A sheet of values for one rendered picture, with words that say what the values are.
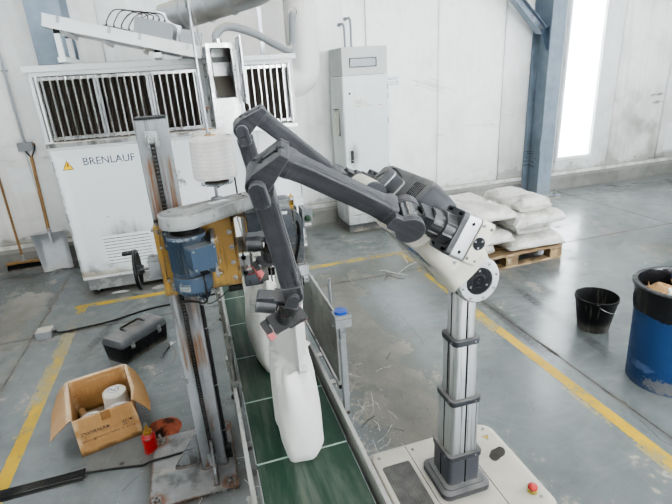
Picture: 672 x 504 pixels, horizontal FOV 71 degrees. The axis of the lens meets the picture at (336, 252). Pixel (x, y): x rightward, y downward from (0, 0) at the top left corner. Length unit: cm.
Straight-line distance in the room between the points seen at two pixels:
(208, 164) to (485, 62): 577
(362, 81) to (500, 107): 240
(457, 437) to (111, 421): 189
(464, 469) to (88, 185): 393
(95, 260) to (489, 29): 557
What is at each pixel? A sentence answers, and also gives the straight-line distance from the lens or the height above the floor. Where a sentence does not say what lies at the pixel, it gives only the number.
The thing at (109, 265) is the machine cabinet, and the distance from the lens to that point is 505.
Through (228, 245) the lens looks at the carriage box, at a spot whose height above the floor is 121.
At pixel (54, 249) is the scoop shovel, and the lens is 619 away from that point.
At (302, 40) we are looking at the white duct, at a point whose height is 222.
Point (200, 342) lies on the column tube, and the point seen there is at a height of 74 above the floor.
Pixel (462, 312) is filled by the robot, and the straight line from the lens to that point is 174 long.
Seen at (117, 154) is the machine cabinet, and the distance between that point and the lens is 478.
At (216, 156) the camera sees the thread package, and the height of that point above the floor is 162.
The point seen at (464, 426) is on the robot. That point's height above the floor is 57.
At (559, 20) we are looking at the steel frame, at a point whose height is 237.
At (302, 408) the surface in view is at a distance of 193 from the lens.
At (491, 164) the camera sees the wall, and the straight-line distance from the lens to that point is 741.
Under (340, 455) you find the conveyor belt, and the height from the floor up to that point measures 38.
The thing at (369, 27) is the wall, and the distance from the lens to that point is 644.
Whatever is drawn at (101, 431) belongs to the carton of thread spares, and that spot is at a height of 12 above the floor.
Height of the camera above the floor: 187
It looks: 20 degrees down
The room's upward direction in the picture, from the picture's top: 4 degrees counter-clockwise
